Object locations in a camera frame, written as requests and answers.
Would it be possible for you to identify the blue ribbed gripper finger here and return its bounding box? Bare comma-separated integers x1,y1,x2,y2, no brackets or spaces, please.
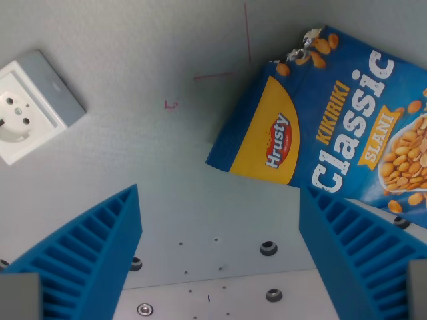
0,183,145,320
298,185,427,320

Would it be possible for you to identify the blue Hrusty peanut bag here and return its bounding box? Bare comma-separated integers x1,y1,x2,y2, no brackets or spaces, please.
205,25,427,229

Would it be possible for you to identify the white grey wall socket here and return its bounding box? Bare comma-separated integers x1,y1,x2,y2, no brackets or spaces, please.
0,49,87,166

